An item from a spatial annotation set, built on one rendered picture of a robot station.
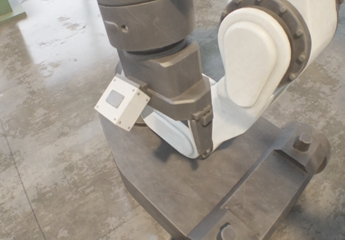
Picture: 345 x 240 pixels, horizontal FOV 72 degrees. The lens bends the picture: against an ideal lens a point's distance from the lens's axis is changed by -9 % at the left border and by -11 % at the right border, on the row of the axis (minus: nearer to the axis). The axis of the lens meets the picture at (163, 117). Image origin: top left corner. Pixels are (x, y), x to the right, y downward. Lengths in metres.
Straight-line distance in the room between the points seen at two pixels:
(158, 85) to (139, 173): 0.50
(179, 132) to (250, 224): 0.28
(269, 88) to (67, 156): 0.82
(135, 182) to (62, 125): 0.52
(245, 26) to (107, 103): 0.20
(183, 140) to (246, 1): 0.37
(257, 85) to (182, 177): 0.42
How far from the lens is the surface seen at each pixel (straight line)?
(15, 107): 1.34
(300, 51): 0.36
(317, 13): 0.38
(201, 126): 0.28
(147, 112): 0.37
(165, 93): 0.26
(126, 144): 0.80
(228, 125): 0.55
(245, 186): 0.71
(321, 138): 0.88
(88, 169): 0.98
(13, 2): 2.41
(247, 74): 0.38
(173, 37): 0.23
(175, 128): 0.63
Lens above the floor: 0.81
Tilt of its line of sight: 49 degrees down
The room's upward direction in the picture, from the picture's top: 3 degrees counter-clockwise
